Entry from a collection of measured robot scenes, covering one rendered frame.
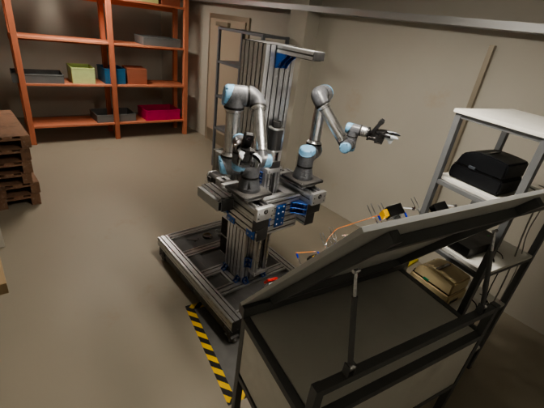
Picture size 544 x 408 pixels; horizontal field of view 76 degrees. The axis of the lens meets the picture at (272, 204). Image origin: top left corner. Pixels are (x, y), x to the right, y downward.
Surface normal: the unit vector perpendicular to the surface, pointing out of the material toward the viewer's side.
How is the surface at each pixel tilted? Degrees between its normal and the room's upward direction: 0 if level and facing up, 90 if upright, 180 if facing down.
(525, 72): 90
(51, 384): 0
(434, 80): 90
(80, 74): 90
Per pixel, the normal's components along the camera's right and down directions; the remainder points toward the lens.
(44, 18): 0.63, 0.43
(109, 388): 0.13, -0.88
